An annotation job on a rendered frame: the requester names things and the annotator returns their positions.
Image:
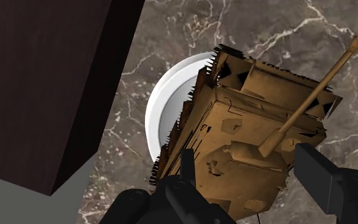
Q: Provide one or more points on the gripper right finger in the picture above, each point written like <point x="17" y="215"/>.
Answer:
<point x="327" y="183"/>

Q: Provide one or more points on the dark brown robot stand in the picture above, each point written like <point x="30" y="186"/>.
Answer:
<point x="42" y="90"/>

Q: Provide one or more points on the white plate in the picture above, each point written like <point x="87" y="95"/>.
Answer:
<point x="166" y="105"/>

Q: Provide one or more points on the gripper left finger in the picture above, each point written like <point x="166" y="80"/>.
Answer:
<point x="169" y="198"/>

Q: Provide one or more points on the wooden stick tool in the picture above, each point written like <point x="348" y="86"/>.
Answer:
<point x="309" y="99"/>

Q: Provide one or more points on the brown cardboard box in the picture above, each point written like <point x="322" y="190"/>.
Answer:
<point x="240" y="136"/>

